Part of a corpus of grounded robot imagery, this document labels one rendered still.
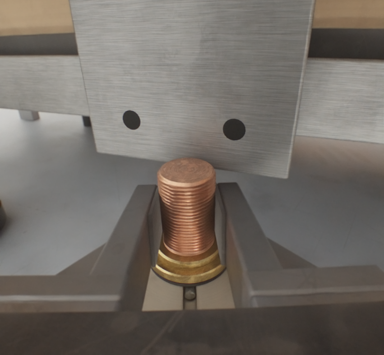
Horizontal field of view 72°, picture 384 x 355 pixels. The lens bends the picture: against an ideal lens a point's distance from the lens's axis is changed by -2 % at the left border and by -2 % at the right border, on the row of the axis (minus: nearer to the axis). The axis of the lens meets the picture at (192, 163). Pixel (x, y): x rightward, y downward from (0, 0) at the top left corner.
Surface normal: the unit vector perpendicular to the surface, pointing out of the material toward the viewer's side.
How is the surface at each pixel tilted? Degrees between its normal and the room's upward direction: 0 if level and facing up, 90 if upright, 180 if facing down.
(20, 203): 180
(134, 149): 90
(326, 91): 90
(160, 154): 90
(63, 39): 90
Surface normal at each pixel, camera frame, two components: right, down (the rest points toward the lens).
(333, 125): -0.32, 0.43
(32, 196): -0.02, -0.89
